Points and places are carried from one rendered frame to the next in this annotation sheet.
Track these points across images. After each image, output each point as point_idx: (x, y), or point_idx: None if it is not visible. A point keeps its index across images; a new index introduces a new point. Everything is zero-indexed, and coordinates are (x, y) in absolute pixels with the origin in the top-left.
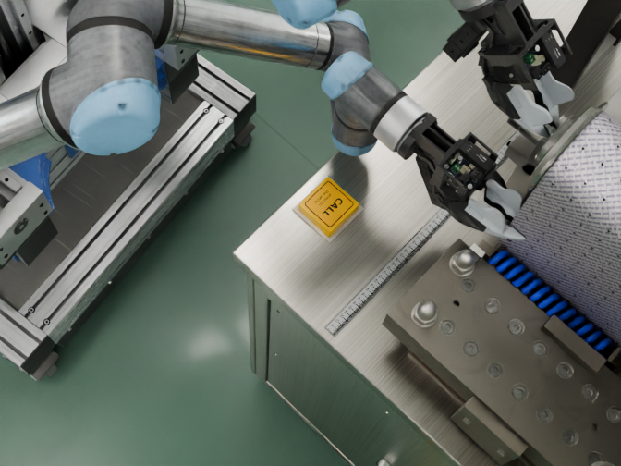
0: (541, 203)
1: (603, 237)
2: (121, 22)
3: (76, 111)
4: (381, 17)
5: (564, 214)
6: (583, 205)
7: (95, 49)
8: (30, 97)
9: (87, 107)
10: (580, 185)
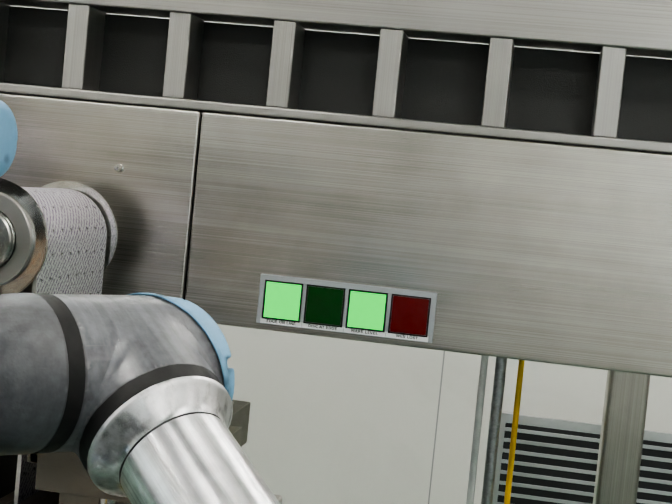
0: (43, 276)
1: (71, 242)
2: None
3: (206, 328)
4: None
5: (53, 262)
6: (57, 225)
7: (99, 299)
8: (189, 425)
9: (197, 312)
10: (45, 210)
